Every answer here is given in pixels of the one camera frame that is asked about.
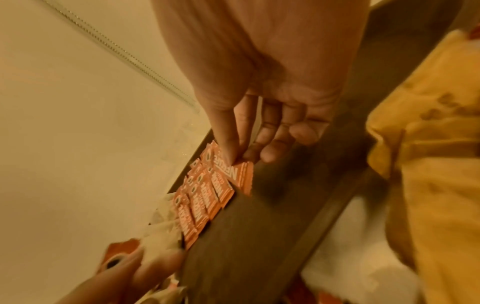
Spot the person's left hand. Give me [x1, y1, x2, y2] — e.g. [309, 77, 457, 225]
[52, 247, 187, 304]

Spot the person's right hand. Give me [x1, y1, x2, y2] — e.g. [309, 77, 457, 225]
[149, 0, 372, 166]

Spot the single red coffee stick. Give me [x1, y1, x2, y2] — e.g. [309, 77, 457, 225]
[95, 238, 143, 275]
[207, 142, 256, 197]

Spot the neat cluster of tea bags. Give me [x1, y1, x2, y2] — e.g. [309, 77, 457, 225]
[147, 189, 186, 259]

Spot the red Nescafe sachets group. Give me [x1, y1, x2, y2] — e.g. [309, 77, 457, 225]
[171, 139, 241, 251]

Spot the dark brown tray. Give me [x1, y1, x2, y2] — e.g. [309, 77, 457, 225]
[147, 0, 464, 304]

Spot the pile of yellow sachets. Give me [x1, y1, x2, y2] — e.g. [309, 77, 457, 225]
[365, 28, 480, 304]

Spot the perforated metal wall rail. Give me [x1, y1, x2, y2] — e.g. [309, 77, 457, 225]
[36, 0, 200, 112]

